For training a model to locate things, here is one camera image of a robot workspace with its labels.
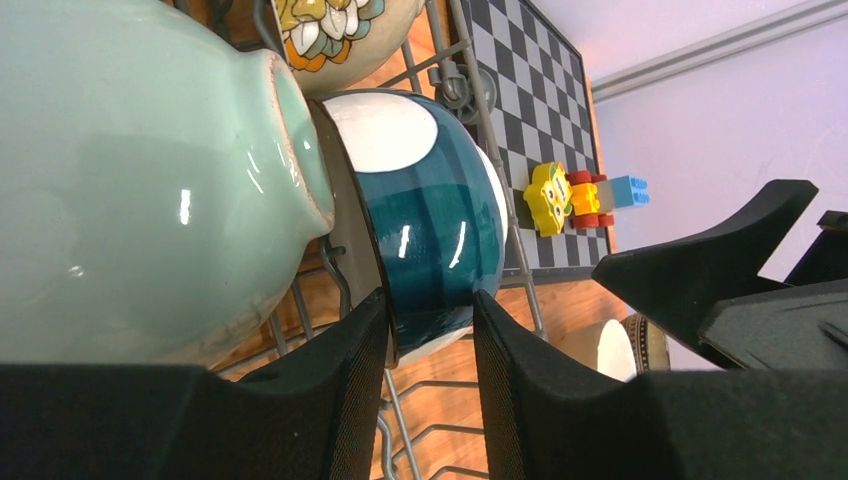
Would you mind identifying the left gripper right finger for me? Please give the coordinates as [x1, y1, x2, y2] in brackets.
[473, 291, 847, 479]

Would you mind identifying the pale green bowl middle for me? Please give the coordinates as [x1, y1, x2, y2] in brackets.
[1, 1, 334, 367]

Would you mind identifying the orange blue toy car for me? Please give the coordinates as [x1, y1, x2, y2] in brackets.
[566, 170, 650, 230]

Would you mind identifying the yellow toy block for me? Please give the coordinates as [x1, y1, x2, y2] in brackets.
[523, 162, 572, 237]

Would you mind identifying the grey wire dish rack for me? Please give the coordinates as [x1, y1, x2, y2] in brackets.
[172, 0, 551, 480]

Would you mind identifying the cream beige bowl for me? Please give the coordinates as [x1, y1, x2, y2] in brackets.
[554, 319, 637, 382]

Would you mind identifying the beige speckled bowl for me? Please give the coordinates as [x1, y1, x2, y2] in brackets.
[272, 0, 425, 96]

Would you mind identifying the dark blue white bowl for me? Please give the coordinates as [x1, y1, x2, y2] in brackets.
[310, 89, 508, 367]

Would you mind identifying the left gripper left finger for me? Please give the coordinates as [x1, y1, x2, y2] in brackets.
[1, 290, 389, 479]

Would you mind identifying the black striped bowl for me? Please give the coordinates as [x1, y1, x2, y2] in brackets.
[622, 313, 671, 374]

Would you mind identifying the black white checkerboard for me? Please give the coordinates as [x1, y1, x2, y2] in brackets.
[462, 1, 610, 284]

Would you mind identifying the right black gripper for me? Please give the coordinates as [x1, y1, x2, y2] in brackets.
[591, 179, 847, 371]

